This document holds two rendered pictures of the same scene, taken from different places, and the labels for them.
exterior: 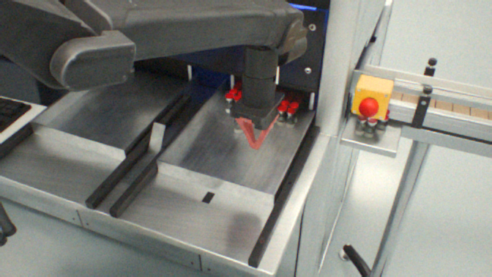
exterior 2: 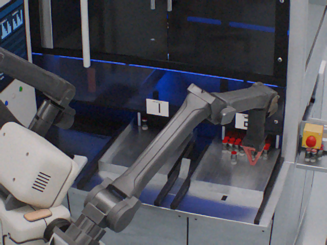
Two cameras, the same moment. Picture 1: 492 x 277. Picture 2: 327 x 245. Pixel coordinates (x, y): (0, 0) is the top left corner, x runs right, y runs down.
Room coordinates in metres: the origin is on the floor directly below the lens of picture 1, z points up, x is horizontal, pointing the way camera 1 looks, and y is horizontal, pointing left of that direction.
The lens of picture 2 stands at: (-1.20, 0.34, 2.18)
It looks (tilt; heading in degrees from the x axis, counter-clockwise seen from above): 29 degrees down; 358
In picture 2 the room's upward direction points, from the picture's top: 1 degrees counter-clockwise
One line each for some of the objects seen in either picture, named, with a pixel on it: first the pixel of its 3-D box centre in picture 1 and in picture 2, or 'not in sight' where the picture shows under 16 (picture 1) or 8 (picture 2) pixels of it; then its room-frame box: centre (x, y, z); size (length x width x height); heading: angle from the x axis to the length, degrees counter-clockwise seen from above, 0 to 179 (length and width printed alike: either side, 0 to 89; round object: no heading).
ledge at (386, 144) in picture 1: (373, 130); (314, 158); (0.82, -0.30, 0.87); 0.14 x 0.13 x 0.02; 157
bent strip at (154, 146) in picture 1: (143, 152); (179, 176); (0.69, 0.22, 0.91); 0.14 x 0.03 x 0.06; 156
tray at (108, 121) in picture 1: (121, 101); (149, 148); (0.90, 0.32, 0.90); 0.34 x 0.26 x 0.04; 157
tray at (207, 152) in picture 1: (245, 134); (239, 164); (0.77, 0.00, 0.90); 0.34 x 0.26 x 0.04; 157
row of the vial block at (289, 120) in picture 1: (259, 111); (245, 149); (0.85, -0.03, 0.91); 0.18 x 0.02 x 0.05; 67
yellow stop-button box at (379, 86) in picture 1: (373, 95); (312, 135); (0.79, -0.27, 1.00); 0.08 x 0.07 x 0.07; 157
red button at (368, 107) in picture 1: (369, 106); (311, 141); (0.74, -0.26, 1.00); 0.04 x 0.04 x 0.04; 67
